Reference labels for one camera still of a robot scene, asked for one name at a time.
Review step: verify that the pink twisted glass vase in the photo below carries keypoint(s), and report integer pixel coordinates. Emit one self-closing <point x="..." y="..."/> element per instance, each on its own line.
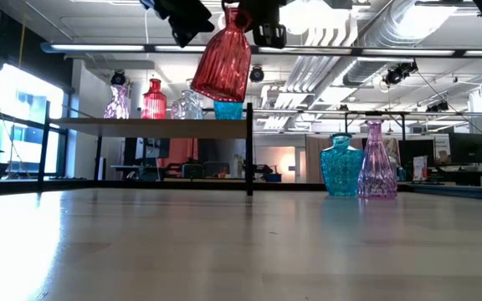
<point x="117" y="106"/>

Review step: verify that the dark office desk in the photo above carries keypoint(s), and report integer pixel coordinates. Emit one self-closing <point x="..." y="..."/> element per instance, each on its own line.
<point x="467" y="175"/>

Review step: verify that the black aluminium frame rail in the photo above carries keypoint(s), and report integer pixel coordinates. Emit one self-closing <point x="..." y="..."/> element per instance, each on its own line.
<point x="15" y="186"/>
<point x="458" y="192"/>
<point x="291" y="187"/>

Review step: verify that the dark display screen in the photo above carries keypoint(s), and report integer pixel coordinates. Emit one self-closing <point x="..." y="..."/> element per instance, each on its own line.
<point x="153" y="147"/>

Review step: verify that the wooden shelf black metal frame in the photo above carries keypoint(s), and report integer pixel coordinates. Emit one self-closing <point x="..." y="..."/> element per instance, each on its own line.
<point x="161" y="128"/>

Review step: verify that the black computer monitor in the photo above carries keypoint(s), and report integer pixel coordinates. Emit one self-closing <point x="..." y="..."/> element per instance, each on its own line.
<point x="467" y="148"/>
<point x="416" y="150"/>

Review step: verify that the large window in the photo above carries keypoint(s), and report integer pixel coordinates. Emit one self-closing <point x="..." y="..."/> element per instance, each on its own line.
<point x="23" y="108"/>

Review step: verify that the teal round glass vase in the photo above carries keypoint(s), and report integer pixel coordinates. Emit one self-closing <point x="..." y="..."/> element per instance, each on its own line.
<point x="228" y="112"/>

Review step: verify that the black workstation frame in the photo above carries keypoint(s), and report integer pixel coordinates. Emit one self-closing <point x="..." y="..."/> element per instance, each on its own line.
<point x="403" y="125"/>

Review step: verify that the clear round glass vase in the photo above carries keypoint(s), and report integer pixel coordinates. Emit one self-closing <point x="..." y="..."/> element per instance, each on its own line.
<point x="181" y="108"/>

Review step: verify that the blue bin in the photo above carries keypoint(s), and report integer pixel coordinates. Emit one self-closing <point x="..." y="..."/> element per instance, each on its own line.
<point x="273" y="178"/>

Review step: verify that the silver air duct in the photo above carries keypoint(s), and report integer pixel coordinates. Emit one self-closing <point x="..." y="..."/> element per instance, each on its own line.
<point x="412" y="21"/>

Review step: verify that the tall pink glass vase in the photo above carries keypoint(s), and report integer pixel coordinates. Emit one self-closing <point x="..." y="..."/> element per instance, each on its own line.
<point x="377" y="175"/>

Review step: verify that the teal flask-shaped glass vase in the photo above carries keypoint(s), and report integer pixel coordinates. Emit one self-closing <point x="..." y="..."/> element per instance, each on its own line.
<point x="341" y="171"/>

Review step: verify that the red square fluted glass vase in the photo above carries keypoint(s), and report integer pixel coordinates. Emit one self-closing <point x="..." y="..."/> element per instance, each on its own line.
<point x="224" y="67"/>

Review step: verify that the red ribbed glass bottle vase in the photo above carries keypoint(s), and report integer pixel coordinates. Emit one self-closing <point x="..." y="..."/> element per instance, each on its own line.
<point x="154" y="104"/>

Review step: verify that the black ceiling box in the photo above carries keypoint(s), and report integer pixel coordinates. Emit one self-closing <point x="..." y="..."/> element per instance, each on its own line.
<point x="338" y="4"/>

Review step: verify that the white standing sign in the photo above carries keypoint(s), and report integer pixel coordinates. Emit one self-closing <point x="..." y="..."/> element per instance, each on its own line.
<point x="420" y="169"/>

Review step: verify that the long ceiling light strip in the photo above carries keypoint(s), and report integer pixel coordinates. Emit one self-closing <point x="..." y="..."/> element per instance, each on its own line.
<point x="98" y="48"/>

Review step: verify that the black ceiling spotlight cluster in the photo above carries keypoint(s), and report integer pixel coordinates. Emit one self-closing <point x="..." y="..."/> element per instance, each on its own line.
<point x="393" y="76"/>

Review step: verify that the orange partition panel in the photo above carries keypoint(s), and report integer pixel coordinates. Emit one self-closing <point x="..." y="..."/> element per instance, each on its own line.
<point x="178" y="150"/>

